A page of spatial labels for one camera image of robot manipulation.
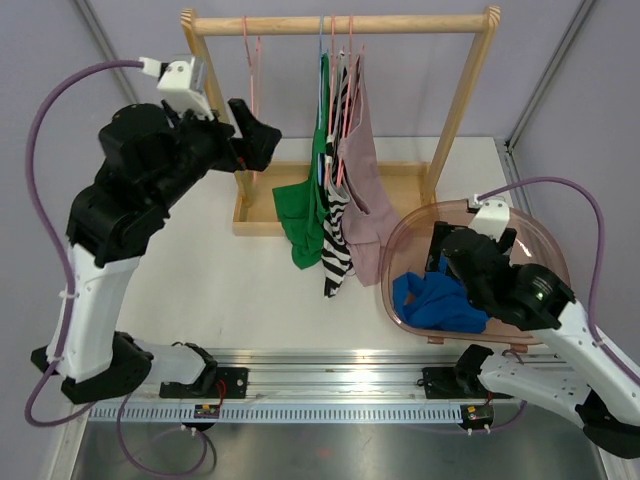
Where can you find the pink wire hanger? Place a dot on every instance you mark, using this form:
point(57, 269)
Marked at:
point(254, 61)

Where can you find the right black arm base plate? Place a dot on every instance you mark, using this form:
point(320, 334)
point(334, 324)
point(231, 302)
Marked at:
point(440, 383)

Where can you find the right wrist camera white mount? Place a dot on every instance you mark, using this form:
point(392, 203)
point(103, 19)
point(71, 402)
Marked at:
point(490, 216)

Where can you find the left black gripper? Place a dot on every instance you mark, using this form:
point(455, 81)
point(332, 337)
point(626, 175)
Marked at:
point(258, 140)

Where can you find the translucent pink plastic basket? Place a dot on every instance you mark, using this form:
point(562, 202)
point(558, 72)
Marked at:
point(412, 248)

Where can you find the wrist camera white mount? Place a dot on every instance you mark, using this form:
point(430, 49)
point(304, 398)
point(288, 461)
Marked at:
point(181, 84)
point(490, 216)

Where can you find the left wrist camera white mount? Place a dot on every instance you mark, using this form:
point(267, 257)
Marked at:
point(181, 84)

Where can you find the black white striped tank top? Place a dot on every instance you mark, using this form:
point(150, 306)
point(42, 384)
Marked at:
point(335, 255)

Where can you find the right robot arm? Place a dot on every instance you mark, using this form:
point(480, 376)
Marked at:
point(603, 403)

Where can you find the wooden clothes rack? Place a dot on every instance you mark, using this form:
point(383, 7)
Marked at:
point(410, 184)

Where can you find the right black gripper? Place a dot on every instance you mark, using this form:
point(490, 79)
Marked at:
point(440, 227)

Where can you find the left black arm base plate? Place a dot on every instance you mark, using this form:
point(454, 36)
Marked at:
point(231, 382)

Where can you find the green tank top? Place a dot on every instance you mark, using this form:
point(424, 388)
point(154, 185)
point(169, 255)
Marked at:
point(300, 208)

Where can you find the blue tank top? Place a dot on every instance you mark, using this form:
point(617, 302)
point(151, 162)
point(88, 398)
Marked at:
point(436, 301)

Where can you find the blue wire hanger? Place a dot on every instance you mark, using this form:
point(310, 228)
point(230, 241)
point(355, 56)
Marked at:
point(320, 45)

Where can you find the aluminium rail base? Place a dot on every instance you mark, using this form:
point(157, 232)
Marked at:
point(364, 375)

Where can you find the pink tank top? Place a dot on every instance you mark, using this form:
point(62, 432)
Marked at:
point(369, 219)

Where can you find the pink hanger of striped top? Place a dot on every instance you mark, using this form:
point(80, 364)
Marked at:
point(335, 61)

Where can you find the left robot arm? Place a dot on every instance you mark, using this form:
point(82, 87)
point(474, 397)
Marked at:
point(153, 157)

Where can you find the white slotted cable duct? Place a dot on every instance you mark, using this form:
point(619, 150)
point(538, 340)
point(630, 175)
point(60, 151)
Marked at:
point(279, 413)

